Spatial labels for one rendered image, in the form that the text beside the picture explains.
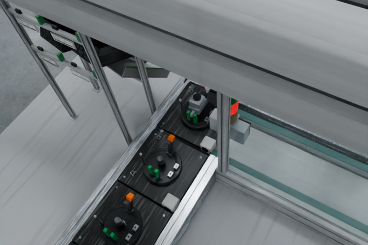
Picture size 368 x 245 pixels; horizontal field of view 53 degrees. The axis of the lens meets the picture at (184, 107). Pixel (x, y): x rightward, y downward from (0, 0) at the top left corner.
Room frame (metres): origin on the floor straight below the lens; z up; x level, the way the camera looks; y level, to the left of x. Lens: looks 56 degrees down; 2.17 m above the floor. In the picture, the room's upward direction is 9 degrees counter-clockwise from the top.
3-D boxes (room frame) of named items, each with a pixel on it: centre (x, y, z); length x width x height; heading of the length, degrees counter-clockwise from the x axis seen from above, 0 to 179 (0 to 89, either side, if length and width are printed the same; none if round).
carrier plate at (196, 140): (0.78, -0.05, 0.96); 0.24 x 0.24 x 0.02; 51
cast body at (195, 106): (0.77, -0.05, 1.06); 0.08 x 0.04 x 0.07; 143
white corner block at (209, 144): (0.64, -0.07, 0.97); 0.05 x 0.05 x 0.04; 51
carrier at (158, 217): (0.38, 0.26, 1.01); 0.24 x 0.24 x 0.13; 51
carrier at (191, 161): (0.58, 0.11, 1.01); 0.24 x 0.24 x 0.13; 51
